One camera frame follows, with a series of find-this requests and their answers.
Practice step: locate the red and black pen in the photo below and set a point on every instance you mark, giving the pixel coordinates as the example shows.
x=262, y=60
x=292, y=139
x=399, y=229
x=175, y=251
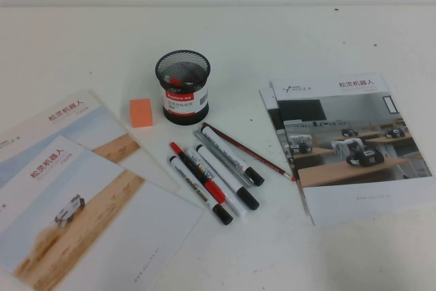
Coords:
x=213, y=188

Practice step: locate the small red item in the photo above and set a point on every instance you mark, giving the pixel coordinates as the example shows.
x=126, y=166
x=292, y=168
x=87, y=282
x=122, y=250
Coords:
x=174, y=81

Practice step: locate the desert brochure without vehicle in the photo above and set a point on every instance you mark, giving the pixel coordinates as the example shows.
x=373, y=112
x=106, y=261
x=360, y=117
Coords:
x=85, y=114

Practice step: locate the orange rectangular block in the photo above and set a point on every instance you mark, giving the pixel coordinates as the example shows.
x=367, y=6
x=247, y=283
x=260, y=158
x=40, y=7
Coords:
x=141, y=114

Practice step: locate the dark red pencil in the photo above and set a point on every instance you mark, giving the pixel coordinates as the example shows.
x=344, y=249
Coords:
x=255, y=156

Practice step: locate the printed white marker black cap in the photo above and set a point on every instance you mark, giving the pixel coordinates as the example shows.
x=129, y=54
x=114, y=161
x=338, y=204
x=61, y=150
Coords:
x=194, y=187

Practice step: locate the desert brochure with robot vehicle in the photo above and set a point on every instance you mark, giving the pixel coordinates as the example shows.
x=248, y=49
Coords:
x=102, y=219

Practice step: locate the small black clip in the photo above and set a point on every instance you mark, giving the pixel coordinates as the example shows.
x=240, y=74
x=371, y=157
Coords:
x=188, y=82

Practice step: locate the black mesh pen holder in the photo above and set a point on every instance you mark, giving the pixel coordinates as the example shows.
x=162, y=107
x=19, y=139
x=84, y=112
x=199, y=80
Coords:
x=184, y=100

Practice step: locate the slim white pen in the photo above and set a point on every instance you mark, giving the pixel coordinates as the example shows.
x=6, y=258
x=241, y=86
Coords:
x=238, y=210

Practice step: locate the classroom photo brochure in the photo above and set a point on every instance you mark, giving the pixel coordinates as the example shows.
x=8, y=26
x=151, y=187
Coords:
x=340, y=134

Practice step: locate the brochure with grey edge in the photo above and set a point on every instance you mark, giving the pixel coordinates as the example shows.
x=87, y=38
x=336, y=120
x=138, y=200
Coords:
x=266, y=100

